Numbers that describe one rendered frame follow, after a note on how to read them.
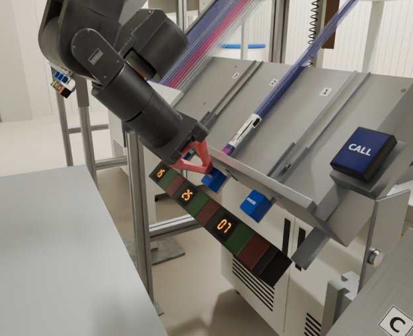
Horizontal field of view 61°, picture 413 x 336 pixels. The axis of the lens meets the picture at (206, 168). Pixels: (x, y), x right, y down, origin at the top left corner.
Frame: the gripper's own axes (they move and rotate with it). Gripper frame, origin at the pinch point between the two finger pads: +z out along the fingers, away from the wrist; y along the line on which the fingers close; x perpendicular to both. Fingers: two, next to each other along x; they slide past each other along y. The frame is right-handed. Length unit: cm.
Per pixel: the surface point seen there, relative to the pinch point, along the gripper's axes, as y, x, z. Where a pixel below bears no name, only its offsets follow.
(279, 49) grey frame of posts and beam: 49, -48, 28
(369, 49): 46, -77, 56
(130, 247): 88, 41, 59
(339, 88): -9.9, -19.0, 1.4
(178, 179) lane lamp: 7.2, 4.0, 2.3
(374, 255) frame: -26.4, -2.2, 2.4
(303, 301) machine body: 7, 8, 56
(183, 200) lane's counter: 2.3, 6.0, 2.2
